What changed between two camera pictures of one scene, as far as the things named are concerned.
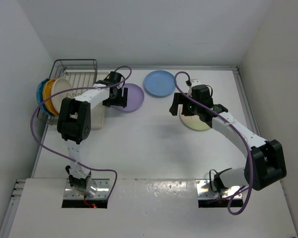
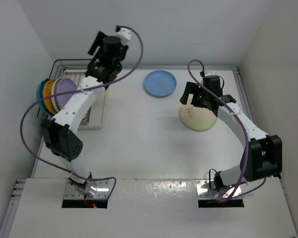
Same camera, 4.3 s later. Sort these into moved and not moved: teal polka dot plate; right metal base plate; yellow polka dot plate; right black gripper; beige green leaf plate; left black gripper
Moved: left black gripper; right black gripper
Not moved: right metal base plate; teal polka dot plate; beige green leaf plate; yellow polka dot plate
